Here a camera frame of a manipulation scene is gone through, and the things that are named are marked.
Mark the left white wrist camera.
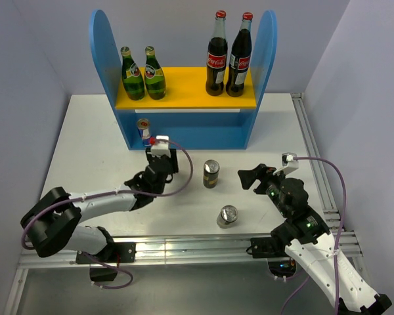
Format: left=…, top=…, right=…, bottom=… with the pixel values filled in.
left=149, top=135, right=171, bottom=157

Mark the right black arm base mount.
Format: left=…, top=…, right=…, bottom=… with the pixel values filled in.
left=246, top=236, right=297, bottom=282

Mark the green glass bottle front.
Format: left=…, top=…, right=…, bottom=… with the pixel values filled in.
left=144, top=46, right=166, bottom=100

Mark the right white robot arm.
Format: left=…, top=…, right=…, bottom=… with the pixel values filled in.
left=238, top=164, right=392, bottom=314

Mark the dark gold beverage can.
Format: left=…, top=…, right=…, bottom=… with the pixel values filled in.
left=217, top=205, right=238, bottom=228

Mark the aluminium rail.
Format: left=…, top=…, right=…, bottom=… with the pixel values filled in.
left=291, top=93, right=340, bottom=231
left=3, top=231, right=364, bottom=315

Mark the front aluminium rail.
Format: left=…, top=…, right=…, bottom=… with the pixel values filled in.
left=3, top=231, right=364, bottom=315

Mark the rear dark beverage can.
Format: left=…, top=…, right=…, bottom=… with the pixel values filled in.
left=203, top=159, right=220, bottom=188

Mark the silver blue can red logo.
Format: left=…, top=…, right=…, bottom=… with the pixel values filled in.
left=137, top=118, right=152, bottom=147

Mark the right cola glass bottle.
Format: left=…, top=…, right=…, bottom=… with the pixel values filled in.
left=226, top=12, right=253, bottom=97

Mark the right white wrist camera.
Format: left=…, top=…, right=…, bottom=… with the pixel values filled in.
left=273, top=152, right=299, bottom=176

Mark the green glass bottle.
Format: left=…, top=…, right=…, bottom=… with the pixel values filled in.
left=144, top=46, right=166, bottom=100
left=120, top=47, right=145, bottom=100

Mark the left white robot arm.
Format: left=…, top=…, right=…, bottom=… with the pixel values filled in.
left=20, top=148, right=179, bottom=262

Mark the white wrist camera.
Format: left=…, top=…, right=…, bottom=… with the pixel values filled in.
left=149, top=135, right=171, bottom=157
left=273, top=152, right=299, bottom=176

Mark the left cola glass bottle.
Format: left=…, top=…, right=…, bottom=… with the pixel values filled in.
left=206, top=10, right=228, bottom=96

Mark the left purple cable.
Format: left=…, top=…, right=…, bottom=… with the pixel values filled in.
left=20, top=139, right=194, bottom=289

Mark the right side aluminium rail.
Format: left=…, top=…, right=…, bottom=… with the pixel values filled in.
left=291, top=93, right=340, bottom=231

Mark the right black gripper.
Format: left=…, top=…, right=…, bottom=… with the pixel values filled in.
left=237, top=163, right=290, bottom=217

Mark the cola glass bottle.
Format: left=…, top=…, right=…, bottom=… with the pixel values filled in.
left=206, top=10, right=228, bottom=96
left=226, top=12, right=253, bottom=97

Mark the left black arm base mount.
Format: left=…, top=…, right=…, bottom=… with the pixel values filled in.
left=75, top=242, right=136, bottom=285

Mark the blue and yellow wooden shelf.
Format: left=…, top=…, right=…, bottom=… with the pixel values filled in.
left=89, top=9, right=278, bottom=150

